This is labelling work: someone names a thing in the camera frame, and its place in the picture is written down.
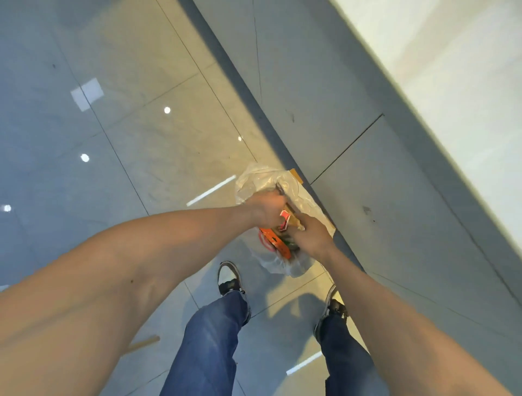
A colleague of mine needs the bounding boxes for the person's right hand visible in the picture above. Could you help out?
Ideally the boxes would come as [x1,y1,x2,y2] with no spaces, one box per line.
[285,212,336,262]

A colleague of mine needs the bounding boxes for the person's left hand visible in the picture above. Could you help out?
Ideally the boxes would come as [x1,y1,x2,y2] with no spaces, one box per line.
[244,190,288,229]

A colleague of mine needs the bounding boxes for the clear plastic trash bag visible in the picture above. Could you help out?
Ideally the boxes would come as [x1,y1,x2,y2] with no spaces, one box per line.
[234,163,337,278]

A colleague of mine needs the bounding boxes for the clear bag with orange band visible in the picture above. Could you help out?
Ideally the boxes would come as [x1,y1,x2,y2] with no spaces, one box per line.
[259,226,294,261]

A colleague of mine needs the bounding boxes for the person's left forearm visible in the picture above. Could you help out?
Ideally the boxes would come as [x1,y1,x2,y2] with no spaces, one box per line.
[0,206,262,396]

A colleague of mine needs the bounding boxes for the person's right forearm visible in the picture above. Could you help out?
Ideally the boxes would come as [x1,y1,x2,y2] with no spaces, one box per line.
[320,244,513,396]

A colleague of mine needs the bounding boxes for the person's right shoe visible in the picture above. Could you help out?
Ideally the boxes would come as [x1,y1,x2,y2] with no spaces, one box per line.
[314,284,348,339]

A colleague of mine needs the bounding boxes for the person's shoe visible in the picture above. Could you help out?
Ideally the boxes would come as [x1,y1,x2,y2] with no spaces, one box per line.
[314,284,348,339]
[217,261,245,296]

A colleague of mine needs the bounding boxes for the person's left shoe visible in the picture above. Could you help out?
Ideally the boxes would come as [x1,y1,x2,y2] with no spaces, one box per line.
[217,261,245,296]

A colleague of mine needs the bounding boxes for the person's blue jeans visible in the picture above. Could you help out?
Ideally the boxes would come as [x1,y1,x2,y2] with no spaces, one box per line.
[159,289,390,396]

